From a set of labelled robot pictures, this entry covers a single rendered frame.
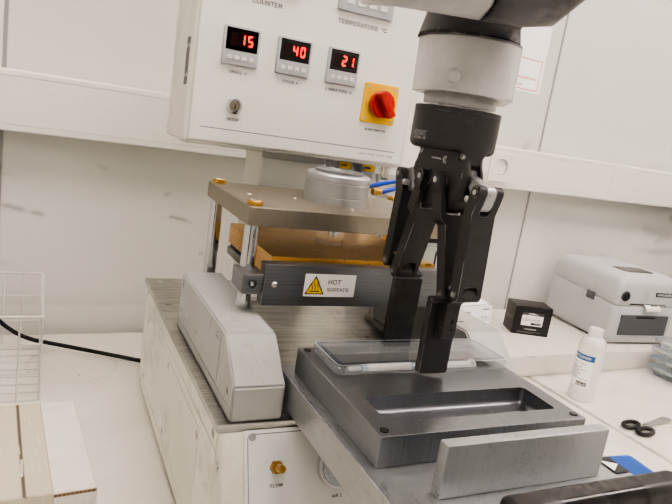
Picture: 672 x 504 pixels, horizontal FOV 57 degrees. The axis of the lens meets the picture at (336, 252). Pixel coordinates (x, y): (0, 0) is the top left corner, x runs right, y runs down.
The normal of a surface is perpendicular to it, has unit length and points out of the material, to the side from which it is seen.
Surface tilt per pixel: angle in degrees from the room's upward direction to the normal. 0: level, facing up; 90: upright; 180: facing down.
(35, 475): 2
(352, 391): 0
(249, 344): 40
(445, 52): 90
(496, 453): 90
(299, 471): 65
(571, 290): 90
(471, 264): 87
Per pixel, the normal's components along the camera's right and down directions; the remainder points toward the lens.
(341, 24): 0.41, 0.25
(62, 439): 0.11, -0.97
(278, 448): 0.43, -0.18
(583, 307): -0.93, -0.06
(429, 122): -0.74, 0.02
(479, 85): 0.21, 0.24
